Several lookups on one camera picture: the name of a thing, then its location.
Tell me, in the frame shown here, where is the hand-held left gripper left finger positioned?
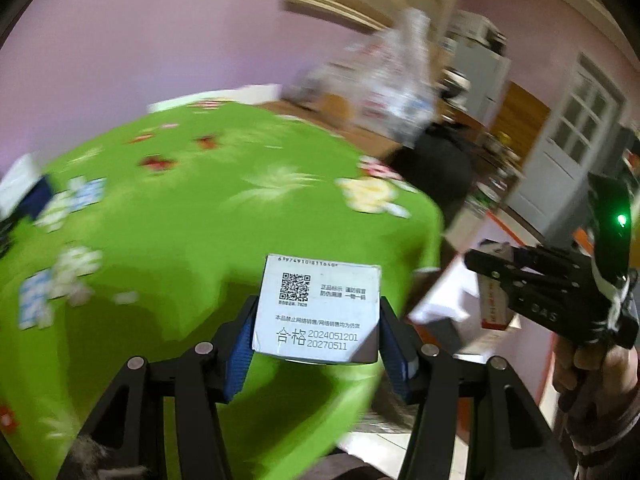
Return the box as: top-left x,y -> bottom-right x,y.
60,295 -> 261,480

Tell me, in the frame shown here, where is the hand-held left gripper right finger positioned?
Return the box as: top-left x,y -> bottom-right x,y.
377,296 -> 576,480

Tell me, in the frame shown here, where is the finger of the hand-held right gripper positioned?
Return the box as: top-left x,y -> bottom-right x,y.
480,240 -> 587,272
465,250 -> 551,307

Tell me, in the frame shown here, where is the red and white box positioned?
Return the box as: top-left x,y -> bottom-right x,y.
477,244 -> 523,333

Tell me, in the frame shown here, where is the white printed cardboard box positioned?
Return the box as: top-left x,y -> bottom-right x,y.
251,254 -> 382,365

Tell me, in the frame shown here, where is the person's right forearm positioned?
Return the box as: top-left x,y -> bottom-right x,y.
555,400 -> 640,480

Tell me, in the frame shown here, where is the person's right hand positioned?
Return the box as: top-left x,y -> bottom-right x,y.
552,334 -> 640,432

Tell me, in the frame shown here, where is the white paper sheet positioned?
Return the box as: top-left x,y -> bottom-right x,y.
410,260 -> 482,326

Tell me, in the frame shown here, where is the white panelled door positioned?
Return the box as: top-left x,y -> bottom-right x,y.
505,52 -> 628,233

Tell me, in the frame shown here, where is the green printed blanket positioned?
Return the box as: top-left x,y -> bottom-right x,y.
0,100 -> 446,480

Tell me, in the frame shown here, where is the black bag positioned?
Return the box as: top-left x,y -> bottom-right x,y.
390,122 -> 476,221

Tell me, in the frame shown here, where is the brown wooden panel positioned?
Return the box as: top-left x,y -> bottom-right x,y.
492,82 -> 551,161

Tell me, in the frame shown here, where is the white refrigerator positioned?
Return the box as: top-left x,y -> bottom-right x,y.
440,40 -> 511,126

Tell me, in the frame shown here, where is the clear plastic bag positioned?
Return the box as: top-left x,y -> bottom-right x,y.
295,7 -> 441,146

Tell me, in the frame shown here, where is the grey box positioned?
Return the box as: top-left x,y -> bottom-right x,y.
450,10 -> 506,56

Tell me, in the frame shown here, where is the wooden wall shelf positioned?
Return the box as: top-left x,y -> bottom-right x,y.
282,0 -> 396,31

